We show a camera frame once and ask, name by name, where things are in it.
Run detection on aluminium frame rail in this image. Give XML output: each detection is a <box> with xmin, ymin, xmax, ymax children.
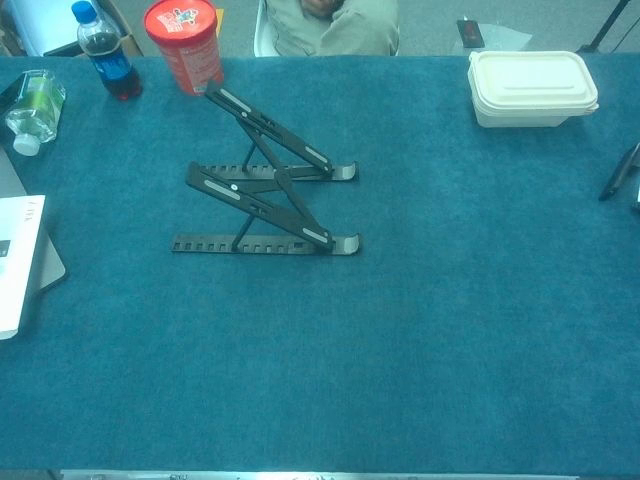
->
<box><xmin>59</xmin><ymin>468</ymin><xmax>640</xmax><ymax>480</ymax></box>

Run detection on cream lidded food container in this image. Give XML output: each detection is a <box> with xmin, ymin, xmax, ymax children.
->
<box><xmin>467</xmin><ymin>49</ymin><xmax>600</xmax><ymax>129</ymax></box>

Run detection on black device on floor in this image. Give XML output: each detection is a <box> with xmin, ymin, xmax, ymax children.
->
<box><xmin>456</xmin><ymin>17</ymin><xmax>484</xmax><ymax>50</ymax></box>

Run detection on black folding laptop stand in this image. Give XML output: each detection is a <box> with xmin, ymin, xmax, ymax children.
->
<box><xmin>170</xmin><ymin>79</ymin><xmax>362</xmax><ymax>257</ymax></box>

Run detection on teal fabric table cover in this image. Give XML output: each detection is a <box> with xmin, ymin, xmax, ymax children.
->
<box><xmin>0</xmin><ymin>54</ymin><xmax>640</xmax><ymax>474</ymax></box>

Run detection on grey closed laptop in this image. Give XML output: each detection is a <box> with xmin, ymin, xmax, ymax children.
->
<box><xmin>0</xmin><ymin>144</ymin><xmax>67</xmax><ymax>296</ymax></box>

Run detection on red cylindrical canister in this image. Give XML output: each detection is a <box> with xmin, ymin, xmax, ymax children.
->
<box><xmin>143</xmin><ymin>0</ymin><xmax>224</xmax><ymax>97</ymax></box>

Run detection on clear water bottle green label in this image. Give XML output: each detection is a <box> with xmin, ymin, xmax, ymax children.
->
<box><xmin>3</xmin><ymin>68</ymin><xmax>67</xmax><ymax>157</ymax></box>

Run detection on black tripod leg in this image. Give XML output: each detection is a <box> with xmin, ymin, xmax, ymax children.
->
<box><xmin>577</xmin><ymin>0</ymin><xmax>634</xmax><ymax>54</ymax></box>

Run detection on seated person in beige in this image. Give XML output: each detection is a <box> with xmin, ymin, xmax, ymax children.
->
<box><xmin>264</xmin><ymin>0</ymin><xmax>401</xmax><ymax>57</ymax></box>

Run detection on grey paper sheet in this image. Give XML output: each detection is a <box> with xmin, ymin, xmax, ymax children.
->
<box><xmin>474</xmin><ymin>24</ymin><xmax>534</xmax><ymax>51</ymax></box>

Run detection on cola bottle blue label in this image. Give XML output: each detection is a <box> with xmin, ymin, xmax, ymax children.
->
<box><xmin>71</xmin><ymin>0</ymin><xmax>144</xmax><ymax>102</ymax></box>

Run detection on brown cardboard box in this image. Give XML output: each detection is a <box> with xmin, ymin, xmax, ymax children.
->
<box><xmin>92</xmin><ymin>0</ymin><xmax>146</xmax><ymax>57</ymax></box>

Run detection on white product box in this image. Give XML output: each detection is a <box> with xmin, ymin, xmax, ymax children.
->
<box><xmin>0</xmin><ymin>194</ymin><xmax>47</xmax><ymax>341</ymax></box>

